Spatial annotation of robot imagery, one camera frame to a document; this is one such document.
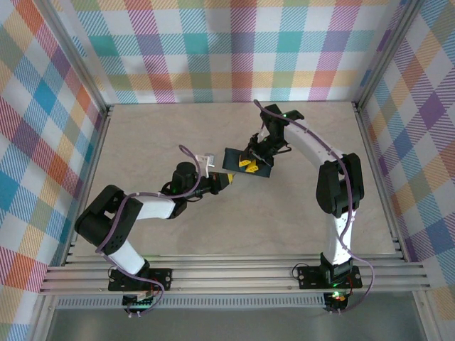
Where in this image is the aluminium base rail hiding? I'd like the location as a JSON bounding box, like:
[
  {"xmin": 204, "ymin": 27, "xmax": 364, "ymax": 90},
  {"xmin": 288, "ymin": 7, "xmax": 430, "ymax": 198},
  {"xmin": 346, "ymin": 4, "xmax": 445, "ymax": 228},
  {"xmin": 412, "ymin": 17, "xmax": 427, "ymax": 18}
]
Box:
[{"xmin": 38, "ymin": 254, "xmax": 433, "ymax": 296}]

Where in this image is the starry night print tin box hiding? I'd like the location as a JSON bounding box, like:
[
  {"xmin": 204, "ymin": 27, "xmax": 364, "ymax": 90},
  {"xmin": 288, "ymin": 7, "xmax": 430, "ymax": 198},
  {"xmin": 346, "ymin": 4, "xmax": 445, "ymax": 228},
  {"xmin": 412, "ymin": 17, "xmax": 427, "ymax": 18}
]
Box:
[{"xmin": 221, "ymin": 147, "xmax": 273, "ymax": 178}]

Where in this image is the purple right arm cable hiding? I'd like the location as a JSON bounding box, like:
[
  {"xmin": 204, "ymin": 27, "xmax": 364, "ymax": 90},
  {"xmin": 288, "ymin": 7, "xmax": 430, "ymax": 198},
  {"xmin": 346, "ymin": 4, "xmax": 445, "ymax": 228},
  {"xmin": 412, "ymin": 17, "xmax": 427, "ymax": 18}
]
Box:
[{"xmin": 254, "ymin": 99, "xmax": 375, "ymax": 315}]

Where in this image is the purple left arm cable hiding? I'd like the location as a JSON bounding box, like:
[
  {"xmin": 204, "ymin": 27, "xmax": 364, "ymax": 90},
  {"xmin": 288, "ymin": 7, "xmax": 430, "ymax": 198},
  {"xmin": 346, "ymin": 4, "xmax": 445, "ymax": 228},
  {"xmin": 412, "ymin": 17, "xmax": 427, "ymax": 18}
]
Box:
[{"xmin": 96, "ymin": 144, "xmax": 202, "ymax": 318}]

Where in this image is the grey slotted cable duct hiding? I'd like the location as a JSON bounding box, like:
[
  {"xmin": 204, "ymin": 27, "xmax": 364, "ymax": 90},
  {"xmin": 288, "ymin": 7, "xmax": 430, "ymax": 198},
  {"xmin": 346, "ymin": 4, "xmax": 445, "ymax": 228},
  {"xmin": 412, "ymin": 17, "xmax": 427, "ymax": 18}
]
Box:
[{"xmin": 56, "ymin": 293, "xmax": 327, "ymax": 309}]

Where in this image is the aluminium side rail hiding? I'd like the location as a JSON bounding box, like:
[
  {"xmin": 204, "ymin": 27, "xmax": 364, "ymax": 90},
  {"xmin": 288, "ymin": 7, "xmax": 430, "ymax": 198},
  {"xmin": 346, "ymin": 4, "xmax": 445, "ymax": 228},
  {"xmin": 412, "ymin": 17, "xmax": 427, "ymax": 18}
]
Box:
[
  {"xmin": 353, "ymin": 102, "xmax": 408, "ymax": 262},
  {"xmin": 62, "ymin": 104, "xmax": 114, "ymax": 267}
]

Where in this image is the aluminium frame post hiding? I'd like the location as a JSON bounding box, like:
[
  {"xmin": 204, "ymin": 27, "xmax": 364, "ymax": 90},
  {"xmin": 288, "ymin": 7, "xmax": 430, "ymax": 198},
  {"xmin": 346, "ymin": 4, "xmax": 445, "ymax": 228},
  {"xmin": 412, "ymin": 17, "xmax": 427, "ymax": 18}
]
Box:
[
  {"xmin": 355, "ymin": 0, "xmax": 426, "ymax": 111},
  {"xmin": 41, "ymin": 0, "xmax": 114, "ymax": 120}
]

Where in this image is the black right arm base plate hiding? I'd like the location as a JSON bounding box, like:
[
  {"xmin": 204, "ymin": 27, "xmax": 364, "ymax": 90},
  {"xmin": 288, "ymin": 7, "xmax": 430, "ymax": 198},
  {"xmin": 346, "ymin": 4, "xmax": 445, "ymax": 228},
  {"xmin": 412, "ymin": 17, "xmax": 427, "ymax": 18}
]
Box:
[{"xmin": 297, "ymin": 265, "xmax": 363, "ymax": 290}]

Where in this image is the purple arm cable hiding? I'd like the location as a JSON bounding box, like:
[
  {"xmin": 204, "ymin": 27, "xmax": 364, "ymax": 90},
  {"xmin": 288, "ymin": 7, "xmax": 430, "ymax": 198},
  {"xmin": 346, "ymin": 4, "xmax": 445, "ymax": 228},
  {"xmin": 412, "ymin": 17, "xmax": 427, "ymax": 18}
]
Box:
[
  {"xmin": 254, "ymin": 99, "xmax": 375, "ymax": 315},
  {"xmin": 96, "ymin": 144, "xmax": 202, "ymax": 318}
]

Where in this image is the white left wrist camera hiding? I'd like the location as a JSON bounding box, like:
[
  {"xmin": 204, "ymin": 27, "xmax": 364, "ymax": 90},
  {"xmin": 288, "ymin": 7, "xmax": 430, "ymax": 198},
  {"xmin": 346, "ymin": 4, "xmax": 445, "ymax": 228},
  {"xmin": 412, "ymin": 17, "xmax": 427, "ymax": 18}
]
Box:
[{"xmin": 194, "ymin": 152, "xmax": 216, "ymax": 178}]

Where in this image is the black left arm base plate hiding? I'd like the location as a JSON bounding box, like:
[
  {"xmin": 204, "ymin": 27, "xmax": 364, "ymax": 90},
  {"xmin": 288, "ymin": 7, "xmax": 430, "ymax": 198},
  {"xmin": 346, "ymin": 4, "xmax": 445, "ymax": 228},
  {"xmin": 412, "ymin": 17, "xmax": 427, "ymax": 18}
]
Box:
[{"xmin": 108, "ymin": 268, "xmax": 173, "ymax": 293}]

